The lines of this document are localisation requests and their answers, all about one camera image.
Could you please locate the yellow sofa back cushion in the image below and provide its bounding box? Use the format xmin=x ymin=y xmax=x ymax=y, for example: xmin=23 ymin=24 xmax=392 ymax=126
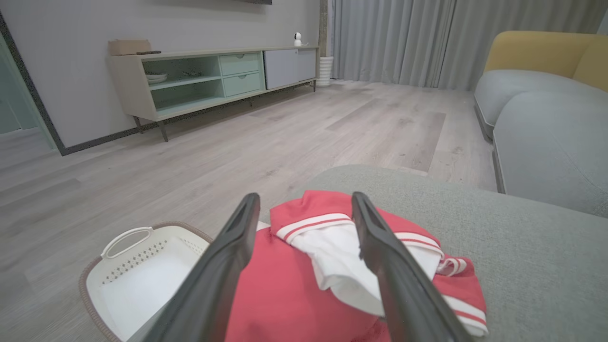
xmin=484 ymin=31 xmax=600 ymax=80
xmin=572 ymin=47 xmax=608 ymax=93

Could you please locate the white laundry basket brown rim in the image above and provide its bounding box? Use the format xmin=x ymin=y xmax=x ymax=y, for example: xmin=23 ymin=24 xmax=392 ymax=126
xmin=78 ymin=221 xmax=214 ymax=342

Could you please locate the grey sofa seat cushion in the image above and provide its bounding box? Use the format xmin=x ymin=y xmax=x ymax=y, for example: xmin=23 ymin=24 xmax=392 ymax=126
xmin=474 ymin=70 xmax=594 ymax=143
xmin=493 ymin=91 xmax=608 ymax=219

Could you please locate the beige green TV cabinet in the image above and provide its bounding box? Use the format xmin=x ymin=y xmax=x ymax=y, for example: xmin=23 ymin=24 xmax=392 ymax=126
xmin=108 ymin=46 xmax=320 ymax=142

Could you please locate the red shirt white striped trim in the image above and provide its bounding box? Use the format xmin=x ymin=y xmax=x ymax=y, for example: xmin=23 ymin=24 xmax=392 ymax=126
xmin=226 ymin=190 xmax=489 ymax=342

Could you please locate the brown cardboard box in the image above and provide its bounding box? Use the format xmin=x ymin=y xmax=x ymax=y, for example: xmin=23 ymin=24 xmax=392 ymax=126
xmin=108 ymin=39 xmax=152 ymax=56

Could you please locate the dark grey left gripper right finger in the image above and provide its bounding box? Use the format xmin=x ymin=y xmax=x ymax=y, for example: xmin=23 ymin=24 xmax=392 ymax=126
xmin=351 ymin=191 xmax=475 ymax=342

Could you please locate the white ribbed cylinder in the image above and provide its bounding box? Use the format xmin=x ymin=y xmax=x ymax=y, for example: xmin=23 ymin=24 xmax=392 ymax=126
xmin=316 ymin=56 xmax=334 ymax=87

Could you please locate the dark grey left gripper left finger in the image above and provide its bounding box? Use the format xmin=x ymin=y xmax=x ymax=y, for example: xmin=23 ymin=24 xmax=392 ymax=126
xmin=142 ymin=192 xmax=261 ymax=342

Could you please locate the grey pleated curtain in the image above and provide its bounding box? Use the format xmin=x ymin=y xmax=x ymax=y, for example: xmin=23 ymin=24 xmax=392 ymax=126
xmin=330 ymin=0 xmax=608 ymax=91

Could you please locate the green cabinet drawer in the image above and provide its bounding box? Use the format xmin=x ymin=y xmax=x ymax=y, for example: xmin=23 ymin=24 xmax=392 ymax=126
xmin=219 ymin=52 xmax=261 ymax=76
xmin=222 ymin=72 xmax=263 ymax=97

